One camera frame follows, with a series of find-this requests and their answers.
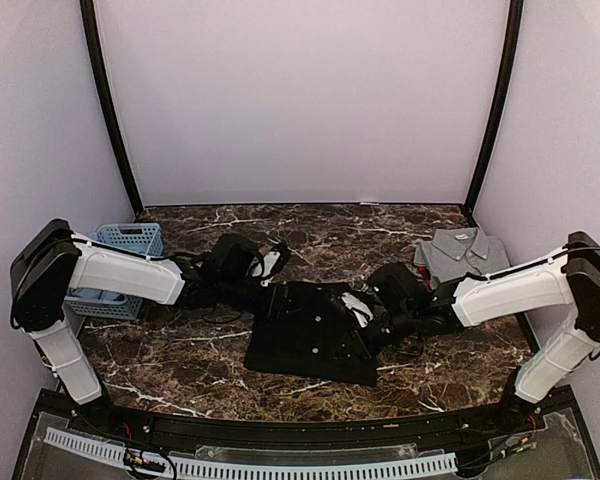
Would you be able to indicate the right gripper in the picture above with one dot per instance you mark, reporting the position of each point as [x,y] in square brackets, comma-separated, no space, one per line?
[353,347]

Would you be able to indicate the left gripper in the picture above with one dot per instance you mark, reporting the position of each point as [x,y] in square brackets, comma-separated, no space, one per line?
[279,294]

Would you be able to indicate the black long sleeve shirt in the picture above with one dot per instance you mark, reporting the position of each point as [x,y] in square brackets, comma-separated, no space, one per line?
[304,343]

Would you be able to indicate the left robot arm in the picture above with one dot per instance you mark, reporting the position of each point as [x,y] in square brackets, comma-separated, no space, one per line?
[54,261]

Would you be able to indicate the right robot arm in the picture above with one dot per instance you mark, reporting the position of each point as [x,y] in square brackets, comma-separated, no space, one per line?
[568,276]

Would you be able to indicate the red black folded shirt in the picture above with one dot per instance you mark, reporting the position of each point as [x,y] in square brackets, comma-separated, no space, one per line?
[425,276]

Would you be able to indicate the grey folded shirt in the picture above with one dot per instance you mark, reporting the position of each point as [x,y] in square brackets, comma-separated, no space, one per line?
[451,254]

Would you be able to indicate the light blue plastic basket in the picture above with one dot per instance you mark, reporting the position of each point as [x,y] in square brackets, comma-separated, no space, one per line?
[122,268]

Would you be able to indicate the light blue shirt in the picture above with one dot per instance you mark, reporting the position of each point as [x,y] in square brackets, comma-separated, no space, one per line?
[98,296]

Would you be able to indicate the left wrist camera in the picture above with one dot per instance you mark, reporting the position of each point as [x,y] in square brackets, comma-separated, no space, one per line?
[234,254]

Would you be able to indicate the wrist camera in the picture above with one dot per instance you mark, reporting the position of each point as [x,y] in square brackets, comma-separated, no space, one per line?
[234,254]
[395,286]

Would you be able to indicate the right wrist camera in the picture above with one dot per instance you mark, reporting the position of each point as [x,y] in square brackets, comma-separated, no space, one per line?
[395,286]

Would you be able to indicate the white slotted cable duct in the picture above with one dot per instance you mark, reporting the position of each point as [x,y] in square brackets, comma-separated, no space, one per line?
[401,462]

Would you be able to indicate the right acrylic base plate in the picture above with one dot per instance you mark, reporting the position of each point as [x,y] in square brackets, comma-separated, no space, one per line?
[557,451]

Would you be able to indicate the acrylic base plate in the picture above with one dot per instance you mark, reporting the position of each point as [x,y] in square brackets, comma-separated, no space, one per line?
[557,451]
[51,450]

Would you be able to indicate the black front rail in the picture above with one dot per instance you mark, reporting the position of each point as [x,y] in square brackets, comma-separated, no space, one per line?
[464,428]

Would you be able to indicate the left acrylic base plate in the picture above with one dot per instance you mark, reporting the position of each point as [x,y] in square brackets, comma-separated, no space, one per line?
[51,450]

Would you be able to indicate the right black frame post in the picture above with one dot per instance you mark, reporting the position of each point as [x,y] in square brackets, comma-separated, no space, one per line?
[505,70]

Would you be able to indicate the black frame post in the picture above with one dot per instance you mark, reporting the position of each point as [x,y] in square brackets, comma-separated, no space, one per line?
[106,101]
[505,70]

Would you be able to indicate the left black frame post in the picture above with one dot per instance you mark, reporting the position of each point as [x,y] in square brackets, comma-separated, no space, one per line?
[106,101]

